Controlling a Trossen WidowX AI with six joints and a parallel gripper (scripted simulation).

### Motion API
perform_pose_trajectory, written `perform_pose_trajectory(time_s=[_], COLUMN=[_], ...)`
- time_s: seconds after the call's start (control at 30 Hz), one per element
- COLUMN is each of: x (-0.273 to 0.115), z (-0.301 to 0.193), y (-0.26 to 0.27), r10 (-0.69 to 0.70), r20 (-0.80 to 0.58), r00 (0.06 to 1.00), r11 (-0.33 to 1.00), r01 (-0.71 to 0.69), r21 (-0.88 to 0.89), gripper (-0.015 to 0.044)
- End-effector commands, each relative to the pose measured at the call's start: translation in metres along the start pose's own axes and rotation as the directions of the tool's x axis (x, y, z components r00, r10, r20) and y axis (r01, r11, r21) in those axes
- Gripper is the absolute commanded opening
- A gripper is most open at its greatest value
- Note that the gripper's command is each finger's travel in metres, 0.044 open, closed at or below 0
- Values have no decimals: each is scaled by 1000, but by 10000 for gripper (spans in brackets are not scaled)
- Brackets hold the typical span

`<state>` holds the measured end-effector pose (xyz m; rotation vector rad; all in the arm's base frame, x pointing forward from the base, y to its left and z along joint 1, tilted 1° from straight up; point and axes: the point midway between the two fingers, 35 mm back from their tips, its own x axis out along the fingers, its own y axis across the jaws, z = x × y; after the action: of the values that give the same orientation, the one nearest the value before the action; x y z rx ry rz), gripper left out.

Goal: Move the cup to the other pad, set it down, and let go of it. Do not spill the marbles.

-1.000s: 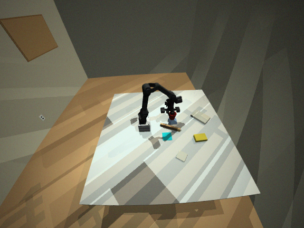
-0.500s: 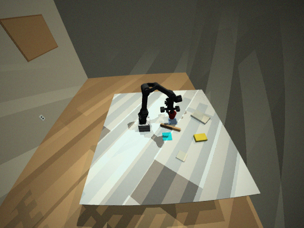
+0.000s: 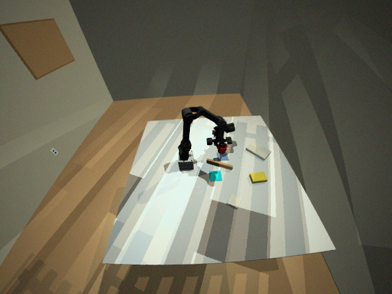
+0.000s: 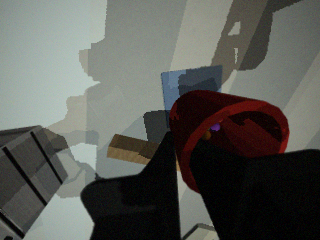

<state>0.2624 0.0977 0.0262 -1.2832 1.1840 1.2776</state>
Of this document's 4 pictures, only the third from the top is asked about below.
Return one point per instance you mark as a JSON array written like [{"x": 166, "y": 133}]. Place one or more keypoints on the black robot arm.
[{"x": 188, "y": 117}]

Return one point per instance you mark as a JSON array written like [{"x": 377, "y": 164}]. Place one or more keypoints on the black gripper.
[{"x": 220, "y": 140}]

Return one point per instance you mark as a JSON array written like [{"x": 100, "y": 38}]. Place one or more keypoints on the dark red cup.
[{"x": 222, "y": 150}]

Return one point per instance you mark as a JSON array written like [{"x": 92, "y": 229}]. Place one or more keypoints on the yellow flat block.
[{"x": 258, "y": 177}]

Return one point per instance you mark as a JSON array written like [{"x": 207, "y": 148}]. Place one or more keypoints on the beige flat square tile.
[{"x": 234, "y": 201}]

